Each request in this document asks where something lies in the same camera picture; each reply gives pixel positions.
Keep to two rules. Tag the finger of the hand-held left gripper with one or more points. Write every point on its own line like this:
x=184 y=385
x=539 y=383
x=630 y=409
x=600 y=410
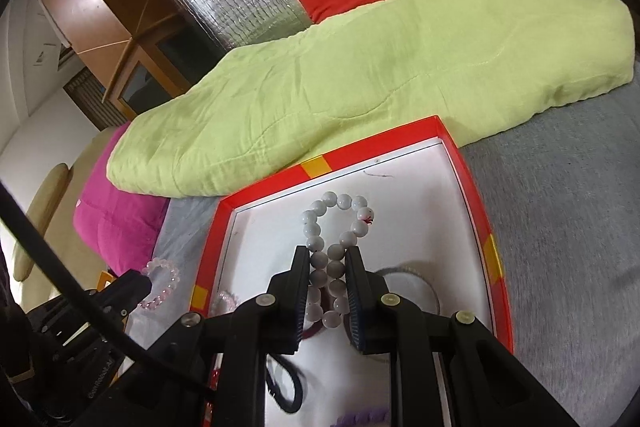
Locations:
x=132 y=284

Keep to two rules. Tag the light green quilt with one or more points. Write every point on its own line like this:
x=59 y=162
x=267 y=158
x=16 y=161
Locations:
x=350 y=82

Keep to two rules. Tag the red cardboard box white inside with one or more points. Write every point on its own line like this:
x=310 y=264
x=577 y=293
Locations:
x=440 y=207

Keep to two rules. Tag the magenta pillow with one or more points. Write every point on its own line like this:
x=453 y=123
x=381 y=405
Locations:
x=120 y=217

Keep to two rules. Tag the dark cloth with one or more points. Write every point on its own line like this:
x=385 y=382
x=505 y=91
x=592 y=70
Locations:
x=10 y=332

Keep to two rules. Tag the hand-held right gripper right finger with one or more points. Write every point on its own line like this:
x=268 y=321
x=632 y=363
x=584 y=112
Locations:
x=354 y=302

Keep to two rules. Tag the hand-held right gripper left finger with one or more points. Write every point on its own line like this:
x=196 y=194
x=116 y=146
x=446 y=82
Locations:
x=301 y=302

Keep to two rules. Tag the dark slatted grille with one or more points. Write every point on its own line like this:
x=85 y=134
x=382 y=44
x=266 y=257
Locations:
x=95 y=102

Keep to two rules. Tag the grey bed sheet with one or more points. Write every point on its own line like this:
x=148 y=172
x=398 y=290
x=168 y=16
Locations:
x=550 y=232

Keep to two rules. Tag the silver bangle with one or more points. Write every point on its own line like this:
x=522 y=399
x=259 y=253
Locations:
x=415 y=268

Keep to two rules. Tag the beige padded bed frame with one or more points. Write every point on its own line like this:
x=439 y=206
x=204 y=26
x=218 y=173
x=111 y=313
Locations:
x=45 y=197

